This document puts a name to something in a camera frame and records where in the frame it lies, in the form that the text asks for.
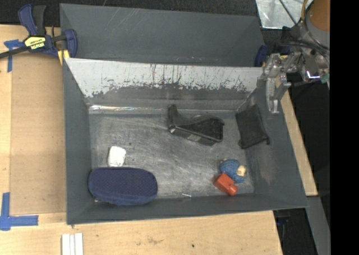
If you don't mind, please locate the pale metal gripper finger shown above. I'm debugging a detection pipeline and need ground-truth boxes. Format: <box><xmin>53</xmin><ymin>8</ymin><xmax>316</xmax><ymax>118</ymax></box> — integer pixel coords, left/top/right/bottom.
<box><xmin>256</xmin><ymin>76</ymin><xmax>272</xmax><ymax>111</ymax></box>
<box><xmin>270</xmin><ymin>72</ymin><xmax>292</xmax><ymax>115</ymax></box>

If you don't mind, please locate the black flat pouch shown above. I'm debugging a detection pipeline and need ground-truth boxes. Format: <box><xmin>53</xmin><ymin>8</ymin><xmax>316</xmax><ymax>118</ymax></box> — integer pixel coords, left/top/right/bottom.
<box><xmin>234</xmin><ymin>104</ymin><xmax>271</xmax><ymax>150</ymax></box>

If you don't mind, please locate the black stapler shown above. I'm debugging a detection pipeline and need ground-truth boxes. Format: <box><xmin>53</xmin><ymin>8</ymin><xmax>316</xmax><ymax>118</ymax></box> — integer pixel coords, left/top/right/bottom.
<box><xmin>167</xmin><ymin>104</ymin><xmax>225</xmax><ymax>146</ymax></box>

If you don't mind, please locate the blue toy figure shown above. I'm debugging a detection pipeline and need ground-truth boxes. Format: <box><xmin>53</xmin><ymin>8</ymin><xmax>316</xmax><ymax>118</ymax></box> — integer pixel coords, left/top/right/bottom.
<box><xmin>219</xmin><ymin>159</ymin><xmax>248</xmax><ymax>184</ymax></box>

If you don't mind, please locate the red plastic block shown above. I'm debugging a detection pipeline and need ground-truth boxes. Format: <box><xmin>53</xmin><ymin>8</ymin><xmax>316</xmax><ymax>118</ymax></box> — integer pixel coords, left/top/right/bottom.
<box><xmin>213</xmin><ymin>172</ymin><xmax>239</xmax><ymax>197</ymax></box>

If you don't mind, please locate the grey metal bin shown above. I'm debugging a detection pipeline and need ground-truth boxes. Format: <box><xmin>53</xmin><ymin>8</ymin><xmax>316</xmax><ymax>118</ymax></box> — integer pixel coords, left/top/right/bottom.
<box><xmin>58</xmin><ymin>3</ymin><xmax>310</xmax><ymax>225</ymax></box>

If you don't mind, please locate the white crumpled lump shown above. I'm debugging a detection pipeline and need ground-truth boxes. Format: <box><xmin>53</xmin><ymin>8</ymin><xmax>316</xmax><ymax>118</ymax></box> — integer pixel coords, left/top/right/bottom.
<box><xmin>107</xmin><ymin>146</ymin><xmax>127</xmax><ymax>168</ymax></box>

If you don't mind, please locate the dark blue oval case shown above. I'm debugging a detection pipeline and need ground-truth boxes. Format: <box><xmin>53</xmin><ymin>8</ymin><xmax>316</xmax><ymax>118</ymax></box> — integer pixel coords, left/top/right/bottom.
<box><xmin>87</xmin><ymin>166</ymin><xmax>159</xmax><ymax>207</ymax></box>

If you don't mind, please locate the pale wood flat board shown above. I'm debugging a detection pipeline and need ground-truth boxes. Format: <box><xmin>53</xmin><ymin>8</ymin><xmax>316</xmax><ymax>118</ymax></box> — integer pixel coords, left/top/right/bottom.
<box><xmin>9</xmin><ymin>25</ymin><xmax>68</xmax><ymax>216</ymax></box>

